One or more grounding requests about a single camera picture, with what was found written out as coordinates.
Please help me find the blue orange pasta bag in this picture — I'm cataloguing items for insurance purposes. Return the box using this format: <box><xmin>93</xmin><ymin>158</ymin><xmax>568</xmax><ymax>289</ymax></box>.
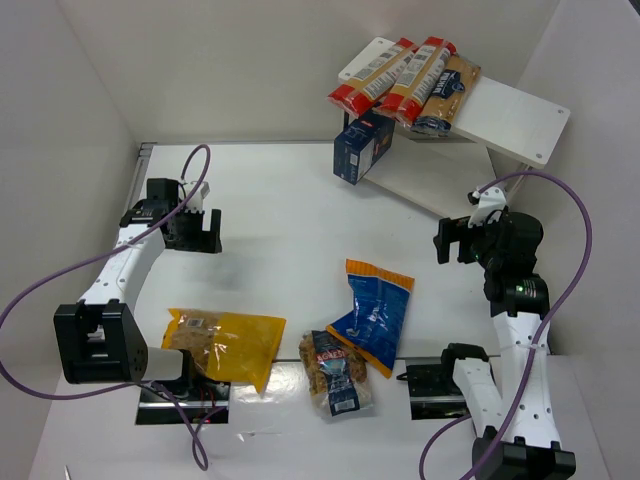
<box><xmin>326</xmin><ymin>259</ymin><xmax>415</xmax><ymax>379</ymax></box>

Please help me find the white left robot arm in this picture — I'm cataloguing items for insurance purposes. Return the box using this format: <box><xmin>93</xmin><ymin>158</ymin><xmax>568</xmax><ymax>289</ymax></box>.
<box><xmin>54</xmin><ymin>178</ymin><xmax>222</xmax><ymax>389</ymax></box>

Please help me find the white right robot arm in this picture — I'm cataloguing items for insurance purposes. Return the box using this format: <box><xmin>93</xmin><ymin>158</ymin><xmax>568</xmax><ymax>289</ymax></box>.
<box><xmin>434</xmin><ymin>210</ymin><xmax>576</xmax><ymax>479</ymax></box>

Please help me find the white two-tier shelf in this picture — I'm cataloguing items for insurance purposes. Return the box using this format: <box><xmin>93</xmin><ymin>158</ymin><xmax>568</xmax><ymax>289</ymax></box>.
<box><xmin>337</xmin><ymin>37</ymin><xmax>572</xmax><ymax>236</ymax></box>

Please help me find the yellow pasta bag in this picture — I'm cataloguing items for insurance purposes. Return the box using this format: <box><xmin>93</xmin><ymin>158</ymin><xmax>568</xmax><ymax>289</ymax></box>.
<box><xmin>162</xmin><ymin>308</ymin><xmax>286</xmax><ymax>393</ymax></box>

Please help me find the dark blue pasta box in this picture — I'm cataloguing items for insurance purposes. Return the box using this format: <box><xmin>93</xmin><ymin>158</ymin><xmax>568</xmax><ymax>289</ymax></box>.
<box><xmin>333</xmin><ymin>112</ymin><xmax>395</xmax><ymax>185</ymax></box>

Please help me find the clear fusilli pasta bag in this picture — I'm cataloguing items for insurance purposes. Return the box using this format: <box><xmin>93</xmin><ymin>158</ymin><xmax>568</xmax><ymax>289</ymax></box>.
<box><xmin>299</xmin><ymin>330</ymin><xmax>373</xmax><ymax>419</ymax></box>

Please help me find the red spaghetti pack middle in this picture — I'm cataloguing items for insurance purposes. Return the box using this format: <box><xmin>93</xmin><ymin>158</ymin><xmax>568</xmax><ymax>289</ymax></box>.
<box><xmin>374</xmin><ymin>36</ymin><xmax>457</xmax><ymax>127</ymax></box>

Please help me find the red spaghetti pack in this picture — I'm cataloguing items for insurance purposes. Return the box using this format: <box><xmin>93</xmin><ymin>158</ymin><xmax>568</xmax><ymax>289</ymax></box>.
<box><xmin>328</xmin><ymin>38</ymin><xmax>418</xmax><ymax>117</ymax></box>
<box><xmin>374</xmin><ymin>36</ymin><xmax>457</xmax><ymax>127</ymax></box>

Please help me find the dark blue spaghetti pack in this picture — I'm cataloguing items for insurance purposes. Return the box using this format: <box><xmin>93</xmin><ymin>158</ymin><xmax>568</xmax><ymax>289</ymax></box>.
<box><xmin>410</xmin><ymin>54</ymin><xmax>481</xmax><ymax>136</ymax></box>

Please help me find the red spaghetti pack left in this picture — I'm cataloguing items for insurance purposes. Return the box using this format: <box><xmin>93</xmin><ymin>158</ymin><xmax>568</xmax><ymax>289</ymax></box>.
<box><xmin>328</xmin><ymin>38</ymin><xmax>418</xmax><ymax>117</ymax></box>

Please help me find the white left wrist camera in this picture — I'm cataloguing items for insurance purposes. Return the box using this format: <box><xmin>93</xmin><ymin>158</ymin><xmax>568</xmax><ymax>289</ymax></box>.
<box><xmin>182</xmin><ymin>181</ymin><xmax>210</xmax><ymax>213</ymax></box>

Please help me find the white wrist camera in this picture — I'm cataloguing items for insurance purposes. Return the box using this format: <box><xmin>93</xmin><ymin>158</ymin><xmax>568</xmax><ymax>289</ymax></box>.
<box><xmin>468</xmin><ymin>186</ymin><xmax>507</xmax><ymax>228</ymax></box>
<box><xmin>182</xmin><ymin>181</ymin><xmax>210</xmax><ymax>213</ymax></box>

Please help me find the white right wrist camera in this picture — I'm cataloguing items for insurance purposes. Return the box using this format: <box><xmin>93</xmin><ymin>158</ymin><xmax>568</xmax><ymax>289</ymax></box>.
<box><xmin>468</xmin><ymin>186</ymin><xmax>507</xmax><ymax>228</ymax></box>

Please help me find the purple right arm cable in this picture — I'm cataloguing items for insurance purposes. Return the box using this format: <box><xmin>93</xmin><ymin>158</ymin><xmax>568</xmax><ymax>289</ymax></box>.
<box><xmin>418</xmin><ymin>170</ymin><xmax>594</xmax><ymax>480</ymax></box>

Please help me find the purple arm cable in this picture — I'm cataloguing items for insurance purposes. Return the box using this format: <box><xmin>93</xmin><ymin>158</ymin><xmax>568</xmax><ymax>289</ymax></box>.
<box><xmin>0</xmin><ymin>144</ymin><xmax>212</xmax><ymax>472</ymax></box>
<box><xmin>418</xmin><ymin>170</ymin><xmax>594</xmax><ymax>480</ymax></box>

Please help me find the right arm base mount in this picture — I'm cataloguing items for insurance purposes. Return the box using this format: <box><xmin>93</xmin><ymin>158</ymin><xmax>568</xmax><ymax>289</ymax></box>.
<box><xmin>397</xmin><ymin>351</ymin><xmax>503</xmax><ymax>429</ymax></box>

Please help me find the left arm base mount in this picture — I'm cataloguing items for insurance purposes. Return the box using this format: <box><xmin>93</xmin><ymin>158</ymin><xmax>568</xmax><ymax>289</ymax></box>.
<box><xmin>135</xmin><ymin>381</ymin><xmax>231</xmax><ymax>426</ymax></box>

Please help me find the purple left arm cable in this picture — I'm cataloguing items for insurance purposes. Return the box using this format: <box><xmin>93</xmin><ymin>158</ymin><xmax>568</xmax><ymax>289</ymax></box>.
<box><xmin>0</xmin><ymin>144</ymin><xmax>212</xmax><ymax>472</ymax></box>

